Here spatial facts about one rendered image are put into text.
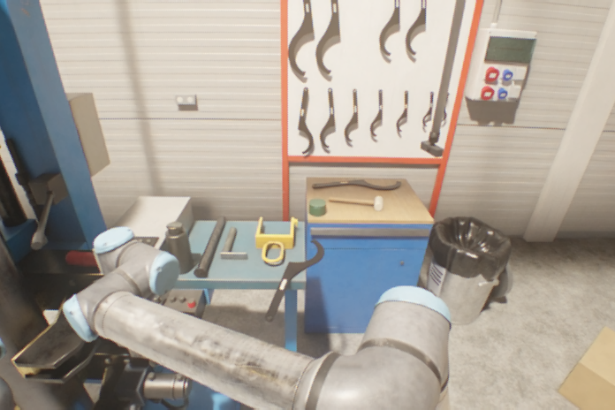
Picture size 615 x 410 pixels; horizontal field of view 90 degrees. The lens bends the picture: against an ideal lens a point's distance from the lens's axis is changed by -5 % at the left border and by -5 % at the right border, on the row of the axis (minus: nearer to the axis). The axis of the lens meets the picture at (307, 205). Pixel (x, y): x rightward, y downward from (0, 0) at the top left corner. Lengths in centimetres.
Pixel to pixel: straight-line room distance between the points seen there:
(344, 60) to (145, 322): 241
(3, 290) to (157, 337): 85
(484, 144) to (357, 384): 303
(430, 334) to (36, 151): 144
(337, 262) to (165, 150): 186
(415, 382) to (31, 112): 142
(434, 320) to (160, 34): 274
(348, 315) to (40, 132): 192
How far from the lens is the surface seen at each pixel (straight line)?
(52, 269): 155
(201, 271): 127
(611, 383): 251
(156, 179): 328
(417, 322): 48
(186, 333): 55
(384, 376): 43
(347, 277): 209
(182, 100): 289
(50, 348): 135
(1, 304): 138
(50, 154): 152
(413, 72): 286
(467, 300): 258
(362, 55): 275
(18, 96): 151
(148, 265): 78
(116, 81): 313
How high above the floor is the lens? 189
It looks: 29 degrees down
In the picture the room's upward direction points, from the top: 2 degrees clockwise
